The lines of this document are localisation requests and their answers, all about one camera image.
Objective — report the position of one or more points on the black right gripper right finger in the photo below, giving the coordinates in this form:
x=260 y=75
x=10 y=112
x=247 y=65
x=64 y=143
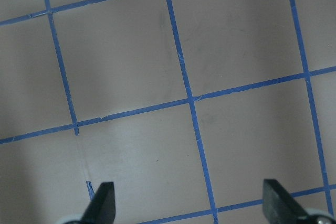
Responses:
x=279 y=206

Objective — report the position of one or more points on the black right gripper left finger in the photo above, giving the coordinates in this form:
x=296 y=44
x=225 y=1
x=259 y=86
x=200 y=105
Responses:
x=101 y=208

